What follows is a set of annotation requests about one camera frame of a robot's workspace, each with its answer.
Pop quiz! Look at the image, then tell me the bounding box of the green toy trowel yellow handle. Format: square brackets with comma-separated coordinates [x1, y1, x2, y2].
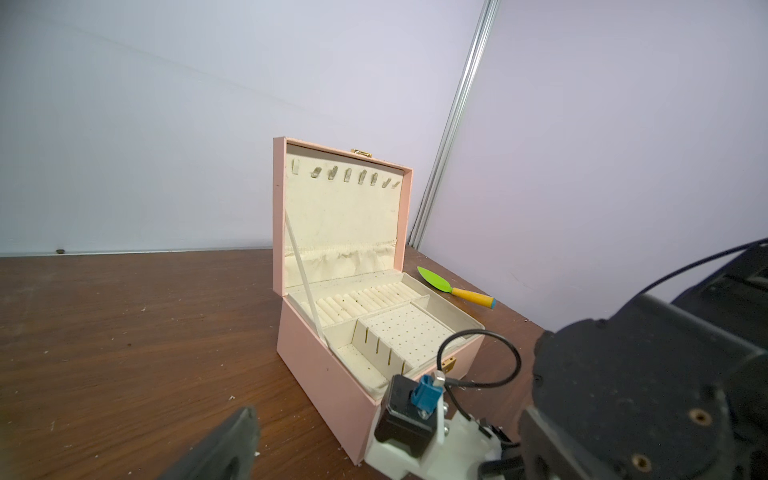
[417, 267, 497, 309]

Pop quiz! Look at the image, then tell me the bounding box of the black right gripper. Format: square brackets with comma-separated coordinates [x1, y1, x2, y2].
[479, 244, 768, 480]

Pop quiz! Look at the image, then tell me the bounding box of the black right camera cable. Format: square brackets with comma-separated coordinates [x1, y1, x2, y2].
[436, 328, 523, 421]

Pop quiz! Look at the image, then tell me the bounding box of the pink jewelry box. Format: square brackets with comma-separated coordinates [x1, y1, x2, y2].
[273, 137, 482, 464]

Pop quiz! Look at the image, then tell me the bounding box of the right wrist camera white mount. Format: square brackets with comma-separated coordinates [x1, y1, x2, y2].
[364, 371, 502, 479]

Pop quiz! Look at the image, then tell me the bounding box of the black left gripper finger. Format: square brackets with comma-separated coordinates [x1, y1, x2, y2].
[159, 406, 260, 480]

